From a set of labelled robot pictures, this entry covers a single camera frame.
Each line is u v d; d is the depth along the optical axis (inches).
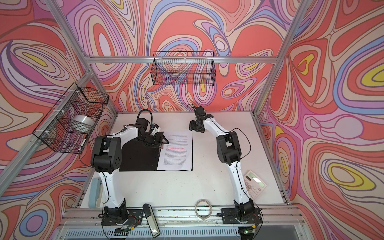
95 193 30.2
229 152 25.1
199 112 33.9
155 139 34.2
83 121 28.8
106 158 21.5
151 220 27.3
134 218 28.3
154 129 35.1
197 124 32.4
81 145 28.3
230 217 28.4
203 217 28.6
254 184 32.3
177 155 37.8
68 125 29.3
